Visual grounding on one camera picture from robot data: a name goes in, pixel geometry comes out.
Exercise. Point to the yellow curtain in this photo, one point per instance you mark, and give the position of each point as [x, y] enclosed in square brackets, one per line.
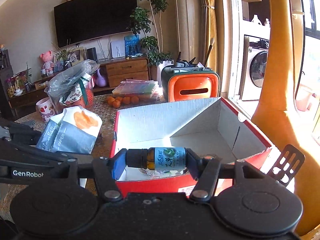
[208, 34]

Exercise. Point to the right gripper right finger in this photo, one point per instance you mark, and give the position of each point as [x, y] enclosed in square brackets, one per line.
[206, 171]

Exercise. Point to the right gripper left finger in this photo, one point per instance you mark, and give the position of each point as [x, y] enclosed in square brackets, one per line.
[106, 172]

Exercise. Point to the white washing machine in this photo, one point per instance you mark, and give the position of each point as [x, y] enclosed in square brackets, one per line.
[253, 67]

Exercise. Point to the stack of clear plastic folders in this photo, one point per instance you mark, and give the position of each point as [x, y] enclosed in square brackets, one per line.
[144, 90]

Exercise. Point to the clear plastic tub with bags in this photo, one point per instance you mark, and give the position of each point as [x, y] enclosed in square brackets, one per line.
[73, 87]

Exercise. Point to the tall green potted plant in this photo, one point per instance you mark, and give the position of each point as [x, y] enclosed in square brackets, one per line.
[147, 22]

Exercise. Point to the red white cardboard box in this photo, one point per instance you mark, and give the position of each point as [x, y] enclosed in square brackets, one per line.
[209, 126]

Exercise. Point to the pink strawberry mug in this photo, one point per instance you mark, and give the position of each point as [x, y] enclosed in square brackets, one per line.
[45, 108]

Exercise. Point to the blue white tissue pack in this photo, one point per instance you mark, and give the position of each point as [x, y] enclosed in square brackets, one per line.
[75, 130]

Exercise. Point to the orange tangerine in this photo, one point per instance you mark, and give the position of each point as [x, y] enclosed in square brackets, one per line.
[134, 100]
[116, 104]
[126, 100]
[110, 100]

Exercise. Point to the black speaker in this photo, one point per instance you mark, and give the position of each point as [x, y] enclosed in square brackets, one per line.
[92, 54]

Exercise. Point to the black perforated metal bracket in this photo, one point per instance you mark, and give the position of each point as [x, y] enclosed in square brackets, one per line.
[287, 165]

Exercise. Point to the framed photo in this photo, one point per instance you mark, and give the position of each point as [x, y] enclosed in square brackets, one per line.
[75, 55]

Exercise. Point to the purple kettlebell vase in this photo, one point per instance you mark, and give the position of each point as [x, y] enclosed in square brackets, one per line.
[101, 81]

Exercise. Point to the wooden tv cabinet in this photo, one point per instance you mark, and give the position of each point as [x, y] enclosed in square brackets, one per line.
[116, 70]

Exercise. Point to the orange green tissue box organizer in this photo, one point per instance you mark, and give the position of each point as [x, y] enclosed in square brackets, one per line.
[188, 83]

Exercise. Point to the pink plush pig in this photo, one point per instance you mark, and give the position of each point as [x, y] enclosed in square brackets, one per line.
[48, 65]

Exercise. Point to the black wall television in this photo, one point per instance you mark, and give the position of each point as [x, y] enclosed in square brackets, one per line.
[82, 20]

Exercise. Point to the small amber bottle blue label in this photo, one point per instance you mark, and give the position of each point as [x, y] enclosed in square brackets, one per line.
[157, 158]

